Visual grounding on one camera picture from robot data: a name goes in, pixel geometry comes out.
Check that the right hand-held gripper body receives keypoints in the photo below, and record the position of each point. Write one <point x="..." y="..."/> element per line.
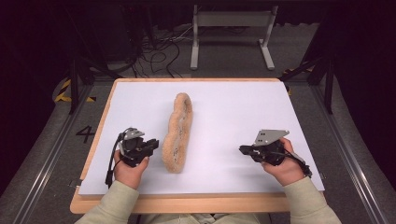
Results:
<point x="269" y="152"/>

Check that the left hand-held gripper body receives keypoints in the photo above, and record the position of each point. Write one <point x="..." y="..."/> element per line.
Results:
<point x="134" y="149"/>

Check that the tan plush pad black lining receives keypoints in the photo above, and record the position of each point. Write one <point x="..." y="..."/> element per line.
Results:
<point x="177" y="137"/>

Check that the person's right hand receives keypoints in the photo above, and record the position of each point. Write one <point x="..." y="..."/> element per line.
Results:
<point x="288" y="171"/>

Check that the person's left hand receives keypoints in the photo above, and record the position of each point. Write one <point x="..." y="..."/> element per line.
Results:
<point x="129" y="175"/>

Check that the white table mat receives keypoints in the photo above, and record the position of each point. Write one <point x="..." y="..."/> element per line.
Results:
<point x="224" y="102"/>

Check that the wooden table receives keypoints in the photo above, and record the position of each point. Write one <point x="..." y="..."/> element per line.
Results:
<point x="202" y="203"/>

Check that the person's beige clothing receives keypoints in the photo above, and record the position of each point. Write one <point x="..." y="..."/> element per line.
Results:
<point x="202" y="218"/>

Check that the black metal stand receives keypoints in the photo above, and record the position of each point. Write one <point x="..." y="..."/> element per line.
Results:
<point x="74" y="84"/>
<point x="328" y="87"/>

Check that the small metal table bracket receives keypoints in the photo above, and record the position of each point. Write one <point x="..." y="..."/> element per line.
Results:
<point x="75" y="183"/>

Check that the grey metal floor rail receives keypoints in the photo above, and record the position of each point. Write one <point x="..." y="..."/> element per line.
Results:
<point x="351" y="161"/>
<point x="46" y="161"/>

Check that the white metal table frame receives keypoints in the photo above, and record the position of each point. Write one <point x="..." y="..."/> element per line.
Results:
<point x="233" y="18"/>

